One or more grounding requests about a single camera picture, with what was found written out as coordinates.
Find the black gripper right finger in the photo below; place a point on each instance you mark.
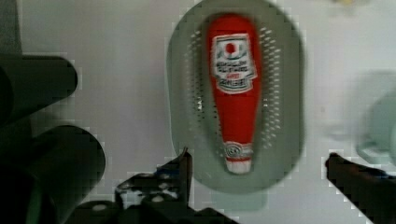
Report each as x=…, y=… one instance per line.
x=371, y=190

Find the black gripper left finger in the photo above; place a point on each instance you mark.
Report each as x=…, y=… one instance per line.
x=162, y=197

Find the red ketchup bottle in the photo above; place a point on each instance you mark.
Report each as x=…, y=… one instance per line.
x=235, y=69

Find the teal green mug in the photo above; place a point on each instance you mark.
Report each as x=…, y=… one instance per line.
x=369, y=124

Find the black cup with green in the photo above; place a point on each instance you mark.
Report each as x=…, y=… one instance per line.
x=44, y=180

